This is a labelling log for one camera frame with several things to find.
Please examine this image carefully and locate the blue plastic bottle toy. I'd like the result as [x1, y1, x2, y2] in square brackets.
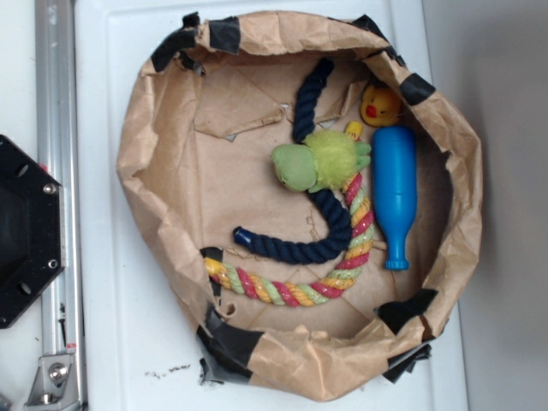
[372, 126, 418, 271]

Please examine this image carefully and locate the metal corner bracket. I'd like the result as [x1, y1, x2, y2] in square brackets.
[24, 354, 81, 410]

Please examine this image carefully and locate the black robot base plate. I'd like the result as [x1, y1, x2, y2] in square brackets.
[1, 135, 63, 330]

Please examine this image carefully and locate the brown paper bin with tape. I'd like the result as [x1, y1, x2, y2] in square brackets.
[117, 11, 483, 402]

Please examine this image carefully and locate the green plush animal toy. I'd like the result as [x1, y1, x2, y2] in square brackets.
[271, 130, 372, 193]

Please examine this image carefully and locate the yellow rubber duck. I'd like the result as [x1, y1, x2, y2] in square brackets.
[360, 85, 402, 128]

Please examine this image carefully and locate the aluminium extrusion rail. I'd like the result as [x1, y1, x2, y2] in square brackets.
[35, 1, 87, 410]

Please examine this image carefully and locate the multicolour braided rope toy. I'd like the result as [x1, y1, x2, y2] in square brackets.
[201, 122, 375, 307]

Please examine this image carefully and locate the navy blue rope toy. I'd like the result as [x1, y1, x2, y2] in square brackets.
[233, 58, 352, 265]

